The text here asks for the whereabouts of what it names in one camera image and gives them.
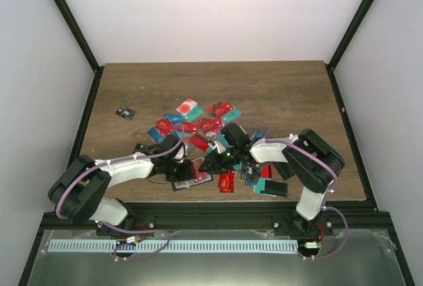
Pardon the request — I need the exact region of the teal card right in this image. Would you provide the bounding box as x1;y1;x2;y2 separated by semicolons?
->
221;108;242;124

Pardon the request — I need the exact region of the red VIP card bottom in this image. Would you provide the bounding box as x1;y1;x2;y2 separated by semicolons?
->
217;170;236;194

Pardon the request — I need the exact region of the blue card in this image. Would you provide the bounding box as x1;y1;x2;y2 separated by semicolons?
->
163;114;184;124

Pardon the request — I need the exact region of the black box on cards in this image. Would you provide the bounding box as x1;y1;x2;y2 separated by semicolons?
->
260;180;288;197

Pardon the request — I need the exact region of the light blue slotted cable duct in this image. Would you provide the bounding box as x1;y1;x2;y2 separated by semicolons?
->
48;239;298;254

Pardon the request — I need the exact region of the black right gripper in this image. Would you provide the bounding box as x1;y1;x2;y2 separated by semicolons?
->
199;146;241;175

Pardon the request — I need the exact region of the teal card top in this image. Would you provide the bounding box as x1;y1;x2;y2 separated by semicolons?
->
184;105;204;122

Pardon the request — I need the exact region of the black front rail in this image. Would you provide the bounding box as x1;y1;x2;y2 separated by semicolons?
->
42;201;391;237

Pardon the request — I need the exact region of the black frame post left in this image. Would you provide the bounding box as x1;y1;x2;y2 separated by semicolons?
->
35;0;101;72

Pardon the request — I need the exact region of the black VIP card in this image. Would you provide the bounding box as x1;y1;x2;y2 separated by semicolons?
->
116;106;136;120

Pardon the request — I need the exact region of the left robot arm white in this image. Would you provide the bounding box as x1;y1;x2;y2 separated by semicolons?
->
48;134;194;236

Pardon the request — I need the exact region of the black leather card holder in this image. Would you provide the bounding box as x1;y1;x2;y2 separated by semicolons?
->
171;157;213;192

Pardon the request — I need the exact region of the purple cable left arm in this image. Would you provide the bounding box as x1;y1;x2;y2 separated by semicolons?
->
56;125;186;260

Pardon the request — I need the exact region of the teal card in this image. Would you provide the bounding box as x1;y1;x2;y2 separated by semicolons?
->
184;105;204;122
221;108;242;124

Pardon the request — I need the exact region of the white card red circle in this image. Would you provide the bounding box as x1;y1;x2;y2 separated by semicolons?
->
176;98;197;116

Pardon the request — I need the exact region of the black frame post right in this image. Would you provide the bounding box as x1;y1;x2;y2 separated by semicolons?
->
325;0;394;69

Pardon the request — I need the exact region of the black frame post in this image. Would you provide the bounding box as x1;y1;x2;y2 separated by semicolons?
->
325;0;394;69
35;0;101;72

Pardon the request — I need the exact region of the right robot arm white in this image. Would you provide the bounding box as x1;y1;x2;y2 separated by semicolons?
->
199;123;345;235

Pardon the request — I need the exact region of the red vip card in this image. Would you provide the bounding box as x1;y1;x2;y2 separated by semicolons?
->
217;170;236;194
194;172;211;184

